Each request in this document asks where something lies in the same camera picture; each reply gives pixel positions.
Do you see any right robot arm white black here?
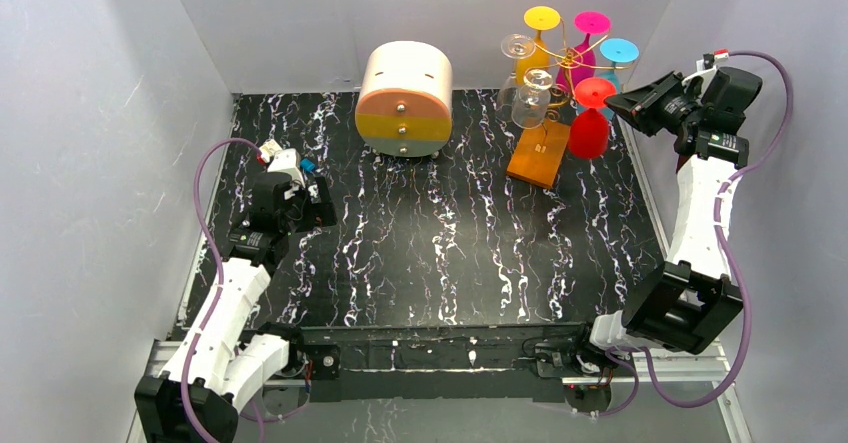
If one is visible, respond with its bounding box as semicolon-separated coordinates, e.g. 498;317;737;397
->
569;67;763;374

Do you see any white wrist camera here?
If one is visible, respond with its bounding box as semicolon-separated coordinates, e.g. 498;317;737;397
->
266;148;306;201
682;48;730;90

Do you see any clear wine glass front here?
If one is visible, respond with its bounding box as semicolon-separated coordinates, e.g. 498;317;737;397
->
511;68;554;129

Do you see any magenta wine glass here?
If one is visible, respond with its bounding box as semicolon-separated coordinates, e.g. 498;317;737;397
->
556;10;611;94

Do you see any blue wine glass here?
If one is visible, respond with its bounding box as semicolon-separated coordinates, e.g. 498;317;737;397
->
596;38;640;91

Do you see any wooden rack base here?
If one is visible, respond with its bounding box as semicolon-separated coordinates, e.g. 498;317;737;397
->
506;120;571;189

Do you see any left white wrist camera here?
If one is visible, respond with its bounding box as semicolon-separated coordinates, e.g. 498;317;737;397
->
266;148;306;201

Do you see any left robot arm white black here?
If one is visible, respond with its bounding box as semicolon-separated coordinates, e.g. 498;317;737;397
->
134;172;337;442

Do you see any clear wine glass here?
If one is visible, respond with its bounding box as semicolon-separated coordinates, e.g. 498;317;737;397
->
511;68;554;129
495;34;535;122

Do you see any gold wire glass rack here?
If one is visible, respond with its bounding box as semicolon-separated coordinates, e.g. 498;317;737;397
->
515;6;639;121

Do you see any blue small cylinder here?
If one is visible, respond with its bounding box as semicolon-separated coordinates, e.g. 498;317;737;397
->
300;158;317;173

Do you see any round pastel drawer cabinet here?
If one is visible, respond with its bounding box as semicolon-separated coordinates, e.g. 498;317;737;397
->
355;41;453;158

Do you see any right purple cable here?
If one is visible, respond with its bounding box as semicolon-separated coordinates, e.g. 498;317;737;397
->
596;50;795;418

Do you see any clear wine glass rear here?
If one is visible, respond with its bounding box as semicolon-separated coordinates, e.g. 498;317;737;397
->
495;34;535;122

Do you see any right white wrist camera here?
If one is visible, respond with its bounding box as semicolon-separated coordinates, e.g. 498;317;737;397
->
682;48;730;90

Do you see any red wine glass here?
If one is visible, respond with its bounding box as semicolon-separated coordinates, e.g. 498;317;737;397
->
569;77;617;159

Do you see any black front mounting rail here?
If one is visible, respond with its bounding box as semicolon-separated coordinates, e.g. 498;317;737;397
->
245;323;637;405

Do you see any yellow wine glass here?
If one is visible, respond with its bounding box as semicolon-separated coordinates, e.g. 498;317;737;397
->
515;5;561;86

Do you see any white red small box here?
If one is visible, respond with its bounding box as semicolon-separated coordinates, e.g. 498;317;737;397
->
258;139;283;165

